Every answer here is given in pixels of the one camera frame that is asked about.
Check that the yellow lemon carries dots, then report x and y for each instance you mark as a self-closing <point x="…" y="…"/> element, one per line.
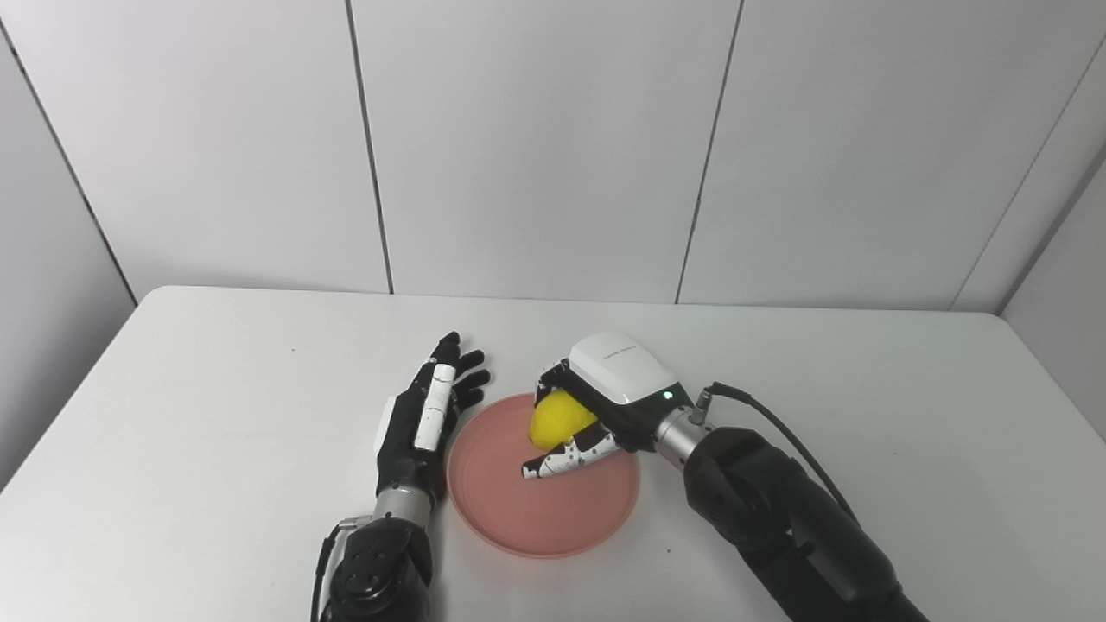
<point x="557" y="419"/>

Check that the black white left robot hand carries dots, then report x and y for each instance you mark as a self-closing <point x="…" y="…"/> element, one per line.
<point x="402" y="449"/>

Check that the pink round plate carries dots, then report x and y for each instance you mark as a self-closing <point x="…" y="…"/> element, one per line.
<point x="553" y="510"/>

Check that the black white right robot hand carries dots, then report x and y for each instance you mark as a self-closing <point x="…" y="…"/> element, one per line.
<point x="622" y="380"/>

